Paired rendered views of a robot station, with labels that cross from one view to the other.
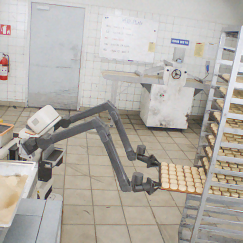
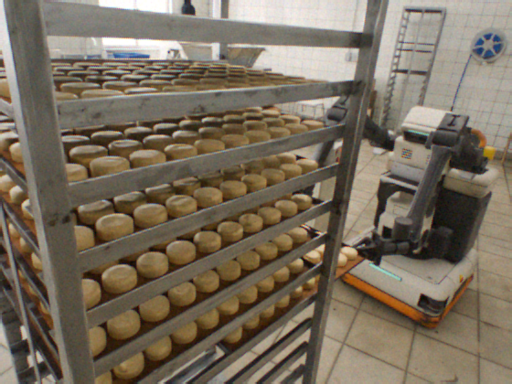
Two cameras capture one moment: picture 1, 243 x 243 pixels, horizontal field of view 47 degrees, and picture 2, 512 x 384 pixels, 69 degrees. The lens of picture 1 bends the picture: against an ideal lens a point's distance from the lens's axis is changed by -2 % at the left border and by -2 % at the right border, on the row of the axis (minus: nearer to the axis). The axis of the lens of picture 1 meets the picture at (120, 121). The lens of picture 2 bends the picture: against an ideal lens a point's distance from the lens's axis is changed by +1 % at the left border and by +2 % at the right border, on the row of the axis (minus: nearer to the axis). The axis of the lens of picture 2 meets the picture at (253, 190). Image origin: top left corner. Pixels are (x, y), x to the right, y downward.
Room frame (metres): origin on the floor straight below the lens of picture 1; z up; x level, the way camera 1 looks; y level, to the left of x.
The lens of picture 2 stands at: (2.36, -1.36, 1.41)
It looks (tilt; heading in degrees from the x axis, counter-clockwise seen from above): 23 degrees down; 128
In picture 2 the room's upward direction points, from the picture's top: 4 degrees clockwise
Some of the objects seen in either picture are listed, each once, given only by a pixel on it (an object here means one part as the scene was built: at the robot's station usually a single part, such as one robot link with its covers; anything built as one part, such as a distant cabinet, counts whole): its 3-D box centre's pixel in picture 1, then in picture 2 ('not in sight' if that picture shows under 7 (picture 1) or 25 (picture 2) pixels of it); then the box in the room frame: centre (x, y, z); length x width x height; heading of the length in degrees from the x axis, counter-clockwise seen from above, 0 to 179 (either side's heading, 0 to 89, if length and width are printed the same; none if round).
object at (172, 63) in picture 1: (172, 63); not in sight; (5.38, -0.81, 1.23); 0.58 x 0.19 x 0.07; 11
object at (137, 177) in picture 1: (133, 181); not in sight; (1.61, -0.12, 0.81); 0.12 x 0.09 x 0.12; 84
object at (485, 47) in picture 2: not in sight; (478, 72); (1.36, 4.56, 1.10); 0.41 x 0.17 x 1.10; 11
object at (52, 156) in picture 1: (50, 160); (408, 188); (1.90, 0.48, 0.74); 0.28 x 0.16 x 0.22; 175
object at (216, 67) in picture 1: (200, 143); (334, 236); (2.03, -0.62, 0.97); 0.03 x 0.03 x 1.70; 85
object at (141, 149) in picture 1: (137, 152); (404, 233); (2.08, -0.16, 0.81); 0.12 x 0.09 x 0.12; 87
